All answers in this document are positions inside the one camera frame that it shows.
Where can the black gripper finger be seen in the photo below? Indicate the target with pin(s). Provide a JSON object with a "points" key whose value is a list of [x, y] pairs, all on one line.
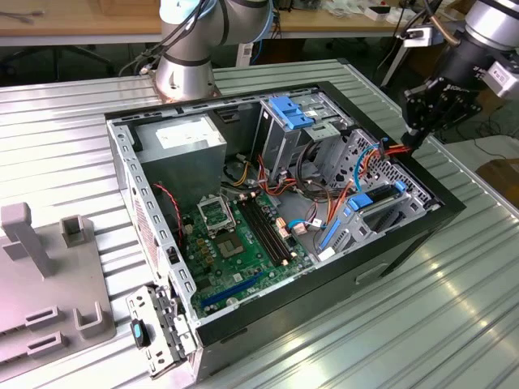
{"points": [[421, 105], [462, 109]]}

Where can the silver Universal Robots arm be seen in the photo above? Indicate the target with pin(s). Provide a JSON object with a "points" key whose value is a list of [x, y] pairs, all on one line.
{"points": [[182, 77]]}

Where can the grey metal disk bay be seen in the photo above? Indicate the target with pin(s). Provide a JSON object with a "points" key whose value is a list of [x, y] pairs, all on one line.
{"points": [[357, 231]]}

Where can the brown cardboard box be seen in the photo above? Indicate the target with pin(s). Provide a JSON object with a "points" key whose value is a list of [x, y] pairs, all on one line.
{"points": [[500, 178]]}

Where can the white flat box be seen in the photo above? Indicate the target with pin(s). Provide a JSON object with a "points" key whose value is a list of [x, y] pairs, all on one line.
{"points": [[381, 16]]}

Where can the blue plastic drive latch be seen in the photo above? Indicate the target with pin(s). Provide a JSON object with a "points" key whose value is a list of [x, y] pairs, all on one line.
{"points": [[294, 113]]}

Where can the grey metal drive cage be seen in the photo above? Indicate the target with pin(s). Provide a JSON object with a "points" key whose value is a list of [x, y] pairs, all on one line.
{"points": [[280, 142]]}

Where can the white paper tag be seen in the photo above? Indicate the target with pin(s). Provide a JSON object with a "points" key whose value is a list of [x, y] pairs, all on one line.
{"points": [[326, 254]]}

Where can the black RAM slot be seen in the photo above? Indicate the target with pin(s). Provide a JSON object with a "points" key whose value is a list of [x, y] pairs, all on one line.
{"points": [[276, 228], [271, 230], [260, 234], [265, 232]]}

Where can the green motherboard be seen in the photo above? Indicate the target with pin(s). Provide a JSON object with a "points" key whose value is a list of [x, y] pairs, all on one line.
{"points": [[255, 267]]}

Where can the black open PC case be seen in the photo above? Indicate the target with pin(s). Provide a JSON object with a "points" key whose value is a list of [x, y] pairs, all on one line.
{"points": [[292, 312]]}

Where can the grey power supply unit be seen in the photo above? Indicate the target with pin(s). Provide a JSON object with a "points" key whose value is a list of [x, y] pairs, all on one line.
{"points": [[182, 170]]}

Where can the blue expansion slot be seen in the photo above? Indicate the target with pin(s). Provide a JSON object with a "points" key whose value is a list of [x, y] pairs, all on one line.
{"points": [[233, 289]]}

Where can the long wooden desk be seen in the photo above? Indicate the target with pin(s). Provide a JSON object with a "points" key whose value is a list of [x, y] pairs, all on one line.
{"points": [[81, 20]]}

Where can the grey plastic parts rack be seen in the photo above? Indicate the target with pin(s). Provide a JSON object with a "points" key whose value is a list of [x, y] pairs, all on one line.
{"points": [[61, 283]]}

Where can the white plain camera box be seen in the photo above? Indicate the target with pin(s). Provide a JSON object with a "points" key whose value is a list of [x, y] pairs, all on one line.
{"points": [[419, 35]]}

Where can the black and blue bracket latch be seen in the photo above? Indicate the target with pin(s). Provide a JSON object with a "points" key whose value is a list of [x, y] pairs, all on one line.
{"points": [[138, 333]]}

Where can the grey hinged expansion bracket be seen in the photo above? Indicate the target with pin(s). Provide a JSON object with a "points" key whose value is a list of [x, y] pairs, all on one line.
{"points": [[150, 360]]}

